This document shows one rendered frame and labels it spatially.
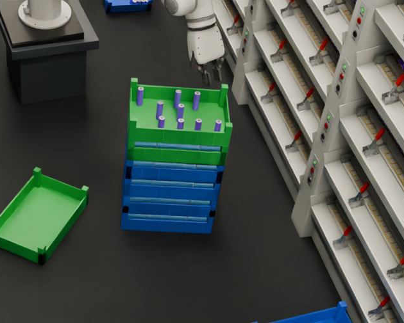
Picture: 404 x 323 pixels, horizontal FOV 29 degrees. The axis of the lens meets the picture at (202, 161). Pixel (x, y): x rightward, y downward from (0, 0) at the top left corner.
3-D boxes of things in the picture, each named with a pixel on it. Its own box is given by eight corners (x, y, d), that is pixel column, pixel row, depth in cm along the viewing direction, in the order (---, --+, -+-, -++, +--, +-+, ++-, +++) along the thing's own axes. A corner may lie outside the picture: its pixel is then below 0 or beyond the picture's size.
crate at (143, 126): (128, 141, 234) (129, 120, 229) (129, 97, 249) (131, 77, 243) (228, 147, 238) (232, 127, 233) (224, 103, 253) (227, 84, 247)
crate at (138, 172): (125, 179, 245) (126, 160, 240) (126, 134, 260) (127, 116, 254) (220, 184, 249) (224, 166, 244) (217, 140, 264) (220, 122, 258)
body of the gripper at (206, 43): (208, 16, 233) (215, 53, 237) (179, 26, 228) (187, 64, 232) (223, 18, 227) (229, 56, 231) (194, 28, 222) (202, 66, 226)
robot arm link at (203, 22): (204, 9, 232) (206, 20, 233) (179, 18, 228) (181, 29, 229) (221, 11, 225) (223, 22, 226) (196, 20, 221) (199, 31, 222)
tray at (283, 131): (301, 193, 268) (299, 166, 258) (245, 81, 309) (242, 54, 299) (357, 175, 270) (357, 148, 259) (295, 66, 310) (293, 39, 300)
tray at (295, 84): (313, 153, 255) (311, 123, 245) (254, 41, 296) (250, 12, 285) (372, 134, 257) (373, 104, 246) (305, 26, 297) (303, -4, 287)
